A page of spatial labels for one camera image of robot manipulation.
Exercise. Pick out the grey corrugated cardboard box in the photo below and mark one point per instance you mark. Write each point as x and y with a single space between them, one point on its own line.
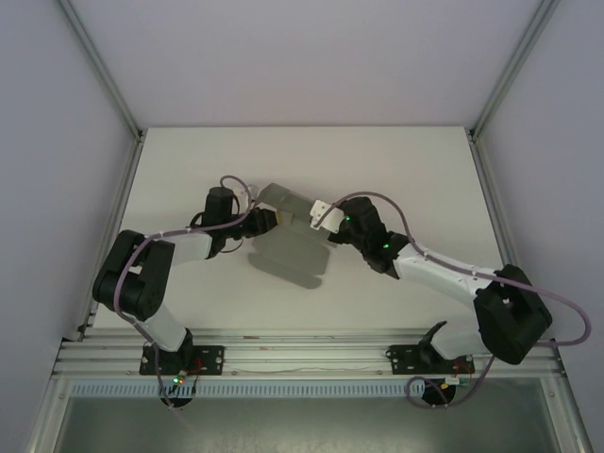
288 255

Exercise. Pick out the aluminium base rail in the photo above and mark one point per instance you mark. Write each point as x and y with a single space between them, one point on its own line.
307 351

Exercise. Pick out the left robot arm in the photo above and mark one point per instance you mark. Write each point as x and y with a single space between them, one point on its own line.
189 245

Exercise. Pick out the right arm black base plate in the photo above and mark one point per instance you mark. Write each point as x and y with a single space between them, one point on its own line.
401 358

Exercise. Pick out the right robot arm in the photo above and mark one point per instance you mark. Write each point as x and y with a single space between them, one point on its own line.
439 273

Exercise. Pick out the grey metal sheet panel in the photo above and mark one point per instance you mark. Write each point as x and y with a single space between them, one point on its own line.
302 424

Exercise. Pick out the aluminium frame post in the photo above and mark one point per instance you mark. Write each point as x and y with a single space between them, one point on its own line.
514 68
101 68

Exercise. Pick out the aluminium side rail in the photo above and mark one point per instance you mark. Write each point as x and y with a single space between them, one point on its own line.
498 217
111 226

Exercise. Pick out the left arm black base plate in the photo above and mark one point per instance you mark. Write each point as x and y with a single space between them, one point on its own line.
212 358

